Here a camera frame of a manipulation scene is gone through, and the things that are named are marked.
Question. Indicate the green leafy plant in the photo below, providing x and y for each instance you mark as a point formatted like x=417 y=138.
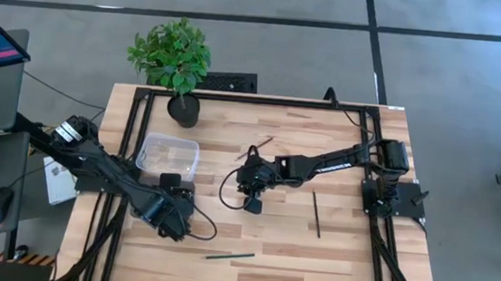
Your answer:
x=171 y=56

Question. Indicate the white cardboard box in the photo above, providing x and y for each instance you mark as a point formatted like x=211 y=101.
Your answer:
x=60 y=189

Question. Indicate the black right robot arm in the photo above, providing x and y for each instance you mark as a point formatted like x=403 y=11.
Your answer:
x=335 y=162

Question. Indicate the green pencil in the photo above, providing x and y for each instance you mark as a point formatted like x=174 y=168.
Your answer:
x=229 y=256

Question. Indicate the red-brown pencil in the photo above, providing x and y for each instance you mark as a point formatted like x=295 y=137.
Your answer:
x=261 y=144

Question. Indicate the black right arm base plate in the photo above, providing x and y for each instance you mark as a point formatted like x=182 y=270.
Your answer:
x=409 y=202

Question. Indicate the black plant pot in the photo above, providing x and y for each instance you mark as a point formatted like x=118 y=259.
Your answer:
x=184 y=112

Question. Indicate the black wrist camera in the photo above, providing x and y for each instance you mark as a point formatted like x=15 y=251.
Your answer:
x=170 y=180
x=253 y=205

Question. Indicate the black aluminium table frame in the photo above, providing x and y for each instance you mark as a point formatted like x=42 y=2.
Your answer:
x=258 y=100

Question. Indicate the dark thin pencil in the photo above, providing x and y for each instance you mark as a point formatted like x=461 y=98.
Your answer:
x=316 y=212

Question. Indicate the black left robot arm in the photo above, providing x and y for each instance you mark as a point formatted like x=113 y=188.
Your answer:
x=103 y=164

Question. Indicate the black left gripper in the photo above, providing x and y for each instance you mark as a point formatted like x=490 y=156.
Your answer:
x=175 y=222

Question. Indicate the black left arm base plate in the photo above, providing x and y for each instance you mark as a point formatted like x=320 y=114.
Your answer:
x=92 y=186

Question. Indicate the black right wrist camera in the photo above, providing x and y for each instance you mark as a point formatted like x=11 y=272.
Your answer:
x=253 y=205

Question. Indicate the desk caster wheel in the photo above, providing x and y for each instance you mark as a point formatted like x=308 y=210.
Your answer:
x=20 y=252

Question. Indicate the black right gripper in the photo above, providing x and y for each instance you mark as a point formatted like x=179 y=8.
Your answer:
x=256 y=174

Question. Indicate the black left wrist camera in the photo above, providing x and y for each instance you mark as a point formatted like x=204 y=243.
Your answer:
x=170 y=180

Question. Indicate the clear plastic bin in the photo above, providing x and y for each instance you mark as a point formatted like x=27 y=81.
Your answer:
x=167 y=153

